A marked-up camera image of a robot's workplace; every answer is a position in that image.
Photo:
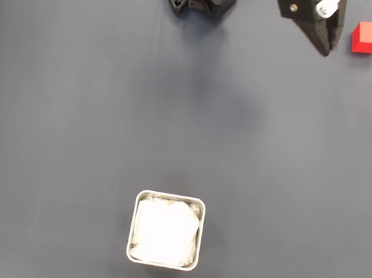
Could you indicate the white tissue paper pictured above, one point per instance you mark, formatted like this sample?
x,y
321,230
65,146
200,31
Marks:
x,y
165,232

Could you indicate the square metal box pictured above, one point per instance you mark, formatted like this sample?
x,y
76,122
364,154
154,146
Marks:
x,y
131,228

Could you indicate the dark blue-grey mat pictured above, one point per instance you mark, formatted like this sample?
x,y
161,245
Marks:
x,y
75,97

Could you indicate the red cube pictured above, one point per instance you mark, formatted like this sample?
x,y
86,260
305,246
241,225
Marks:
x,y
367,37

